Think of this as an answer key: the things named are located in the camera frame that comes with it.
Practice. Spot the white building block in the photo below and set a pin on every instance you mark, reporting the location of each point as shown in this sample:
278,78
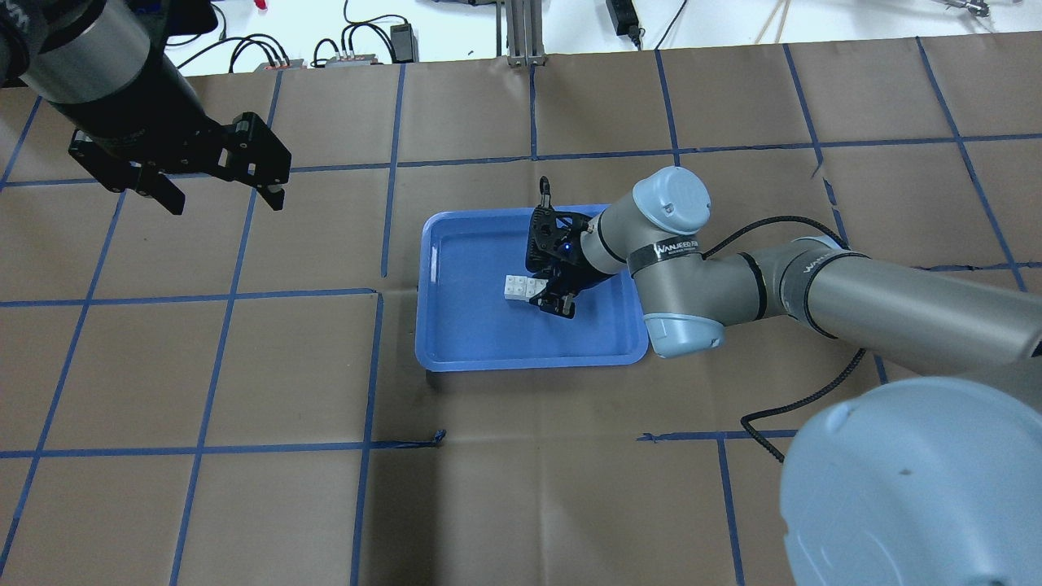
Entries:
516,288
530,287

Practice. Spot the blue plastic tray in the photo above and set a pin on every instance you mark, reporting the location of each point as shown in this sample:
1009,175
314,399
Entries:
465,322

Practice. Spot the brown paper table cover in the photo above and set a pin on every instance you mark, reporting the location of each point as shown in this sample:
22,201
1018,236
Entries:
923,152

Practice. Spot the black power adapter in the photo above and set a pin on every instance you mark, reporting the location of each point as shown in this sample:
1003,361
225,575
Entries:
623,17

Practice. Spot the aluminium frame post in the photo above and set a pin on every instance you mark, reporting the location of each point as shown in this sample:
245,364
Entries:
520,33

